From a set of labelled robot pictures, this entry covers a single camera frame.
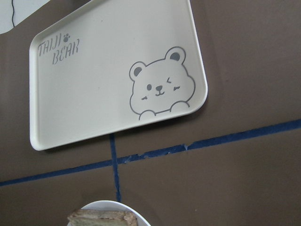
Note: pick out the bread slice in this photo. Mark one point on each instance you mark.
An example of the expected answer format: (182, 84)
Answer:
(86, 217)

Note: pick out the cream bear serving tray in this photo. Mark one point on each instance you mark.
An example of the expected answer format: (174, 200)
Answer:
(113, 65)

